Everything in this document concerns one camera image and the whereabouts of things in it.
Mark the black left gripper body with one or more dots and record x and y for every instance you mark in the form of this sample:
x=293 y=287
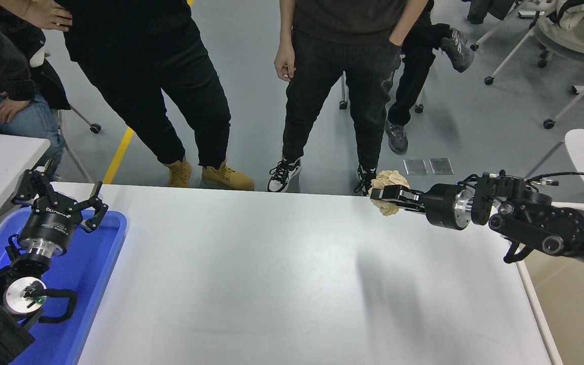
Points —
x=48 y=225

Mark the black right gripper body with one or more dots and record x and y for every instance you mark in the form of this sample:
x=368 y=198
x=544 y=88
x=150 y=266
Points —
x=441 y=205

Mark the tan paper ball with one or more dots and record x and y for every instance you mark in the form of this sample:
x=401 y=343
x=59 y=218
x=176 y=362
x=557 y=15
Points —
x=391 y=178

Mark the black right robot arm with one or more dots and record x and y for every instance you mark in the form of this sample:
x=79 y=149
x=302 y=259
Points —
x=550 y=223

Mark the person's hand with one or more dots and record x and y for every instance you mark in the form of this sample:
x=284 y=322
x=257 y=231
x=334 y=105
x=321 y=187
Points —
x=12 y=109

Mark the person's right hand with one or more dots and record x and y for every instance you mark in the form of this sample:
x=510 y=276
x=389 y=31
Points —
x=284 y=63
x=48 y=15

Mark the metal floor plate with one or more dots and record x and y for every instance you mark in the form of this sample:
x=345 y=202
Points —
x=415 y=167
x=441 y=166

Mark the blue plastic tray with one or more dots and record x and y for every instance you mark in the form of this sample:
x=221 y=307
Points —
x=94 y=284

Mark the wheeled chair with white back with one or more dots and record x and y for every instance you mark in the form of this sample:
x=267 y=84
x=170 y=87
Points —
x=97 y=129

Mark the large pale plastic bin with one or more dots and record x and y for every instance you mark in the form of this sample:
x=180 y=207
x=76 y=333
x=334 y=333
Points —
x=566 y=314

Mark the dark bag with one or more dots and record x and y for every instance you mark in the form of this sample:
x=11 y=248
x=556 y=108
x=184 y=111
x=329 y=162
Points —
x=479 y=12

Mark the beige jacket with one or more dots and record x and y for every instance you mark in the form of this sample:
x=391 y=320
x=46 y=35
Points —
x=576 y=25

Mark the white frame wheeled chair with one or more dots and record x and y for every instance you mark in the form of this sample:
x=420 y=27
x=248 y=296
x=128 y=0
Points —
x=549 y=124

